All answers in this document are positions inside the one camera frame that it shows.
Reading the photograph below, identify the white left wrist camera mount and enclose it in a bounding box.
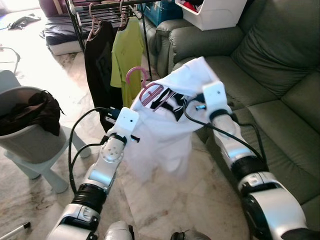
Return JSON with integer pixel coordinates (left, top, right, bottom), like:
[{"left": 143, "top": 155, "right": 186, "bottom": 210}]
[{"left": 113, "top": 106, "right": 140, "bottom": 144}]

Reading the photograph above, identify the white rod black tip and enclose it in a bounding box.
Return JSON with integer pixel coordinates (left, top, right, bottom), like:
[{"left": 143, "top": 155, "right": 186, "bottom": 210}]
[{"left": 0, "top": 222, "right": 32, "bottom": 240}]

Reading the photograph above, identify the blue suitcase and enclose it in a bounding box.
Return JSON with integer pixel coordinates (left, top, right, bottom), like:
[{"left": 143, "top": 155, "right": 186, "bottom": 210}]
[{"left": 142, "top": 0, "right": 184, "bottom": 26}]

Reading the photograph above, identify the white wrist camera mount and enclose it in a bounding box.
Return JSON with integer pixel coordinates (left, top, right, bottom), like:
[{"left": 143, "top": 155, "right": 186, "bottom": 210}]
[
  {"left": 113, "top": 106, "right": 140, "bottom": 144},
  {"left": 202, "top": 81, "right": 229, "bottom": 119}
]

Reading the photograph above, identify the black shirt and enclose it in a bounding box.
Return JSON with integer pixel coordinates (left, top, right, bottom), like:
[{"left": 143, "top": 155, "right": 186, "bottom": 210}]
[{"left": 82, "top": 20, "right": 124, "bottom": 132}]

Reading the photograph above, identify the dark brown clothes heap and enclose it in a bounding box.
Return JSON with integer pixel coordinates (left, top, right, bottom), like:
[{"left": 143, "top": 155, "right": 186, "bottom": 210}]
[{"left": 0, "top": 89, "right": 64, "bottom": 137}]

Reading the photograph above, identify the grey robot leg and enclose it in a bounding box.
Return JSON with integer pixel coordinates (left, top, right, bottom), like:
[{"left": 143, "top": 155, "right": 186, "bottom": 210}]
[
  {"left": 169, "top": 228, "right": 211, "bottom": 240},
  {"left": 102, "top": 220, "right": 135, "bottom": 240}
]

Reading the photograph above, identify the small black cloth item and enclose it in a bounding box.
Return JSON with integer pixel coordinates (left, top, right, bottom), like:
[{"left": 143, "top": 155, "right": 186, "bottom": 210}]
[{"left": 7, "top": 13, "right": 41, "bottom": 31}]

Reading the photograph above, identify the pink wire clothes hanger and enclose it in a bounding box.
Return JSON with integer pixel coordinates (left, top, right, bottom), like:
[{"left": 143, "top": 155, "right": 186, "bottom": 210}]
[{"left": 124, "top": 66, "right": 174, "bottom": 109}]

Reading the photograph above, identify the grey laundry basket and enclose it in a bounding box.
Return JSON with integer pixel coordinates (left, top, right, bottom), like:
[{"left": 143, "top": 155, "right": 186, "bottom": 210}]
[{"left": 0, "top": 85, "right": 66, "bottom": 164}]

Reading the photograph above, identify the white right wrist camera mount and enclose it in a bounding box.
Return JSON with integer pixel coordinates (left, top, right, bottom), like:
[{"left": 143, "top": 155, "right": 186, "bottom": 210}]
[{"left": 202, "top": 81, "right": 229, "bottom": 119}]

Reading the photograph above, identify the grey robot right leg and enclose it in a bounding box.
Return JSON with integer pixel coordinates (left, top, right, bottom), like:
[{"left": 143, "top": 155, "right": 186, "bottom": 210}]
[{"left": 169, "top": 228, "right": 211, "bottom": 240}]

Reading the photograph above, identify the white plastic storage box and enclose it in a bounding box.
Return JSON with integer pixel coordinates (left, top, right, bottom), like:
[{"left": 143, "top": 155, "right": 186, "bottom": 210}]
[{"left": 174, "top": 0, "right": 249, "bottom": 32}]

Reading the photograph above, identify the dark blue folded mattress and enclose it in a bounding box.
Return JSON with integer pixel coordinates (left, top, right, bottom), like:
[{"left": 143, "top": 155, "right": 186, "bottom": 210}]
[{"left": 38, "top": 0, "right": 91, "bottom": 56}]

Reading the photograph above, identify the greyish mauve clothes hanger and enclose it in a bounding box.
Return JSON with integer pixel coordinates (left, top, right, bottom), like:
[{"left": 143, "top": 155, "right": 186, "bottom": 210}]
[
  {"left": 85, "top": 2, "right": 104, "bottom": 44},
  {"left": 117, "top": 0, "right": 131, "bottom": 31}
]

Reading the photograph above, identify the red cloth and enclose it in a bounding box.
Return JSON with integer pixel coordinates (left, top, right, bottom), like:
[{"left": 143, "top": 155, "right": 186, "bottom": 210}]
[{"left": 180, "top": 0, "right": 201, "bottom": 11}]

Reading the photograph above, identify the lime green shirt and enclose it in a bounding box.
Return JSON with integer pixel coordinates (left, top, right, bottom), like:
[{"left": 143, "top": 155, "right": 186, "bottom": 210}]
[{"left": 109, "top": 17, "right": 147, "bottom": 109}]

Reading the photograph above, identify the grey robot left leg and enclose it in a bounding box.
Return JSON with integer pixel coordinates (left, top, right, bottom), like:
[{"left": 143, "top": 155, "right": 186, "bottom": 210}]
[{"left": 102, "top": 220, "right": 135, "bottom": 240}]

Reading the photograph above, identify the dark green leather sofa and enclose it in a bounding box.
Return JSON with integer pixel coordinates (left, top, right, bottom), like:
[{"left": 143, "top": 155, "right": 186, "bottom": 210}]
[{"left": 144, "top": 0, "right": 320, "bottom": 236}]

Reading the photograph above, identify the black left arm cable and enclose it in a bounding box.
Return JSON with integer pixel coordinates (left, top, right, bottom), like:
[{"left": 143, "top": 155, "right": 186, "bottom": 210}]
[{"left": 67, "top": 106, "right": 124, "bottom": 194}]

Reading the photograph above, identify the black metal drying rack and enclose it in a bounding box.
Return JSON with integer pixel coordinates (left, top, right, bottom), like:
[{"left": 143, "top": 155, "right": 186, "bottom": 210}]
[{"left": 64, "top": 0, "right": 156, "bottom": 84}]

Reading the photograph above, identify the white printed shirt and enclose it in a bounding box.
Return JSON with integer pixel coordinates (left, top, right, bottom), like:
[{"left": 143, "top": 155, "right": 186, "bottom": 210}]
[{"left": 119, "top": 55, "right": 226, "bottom": 184}]

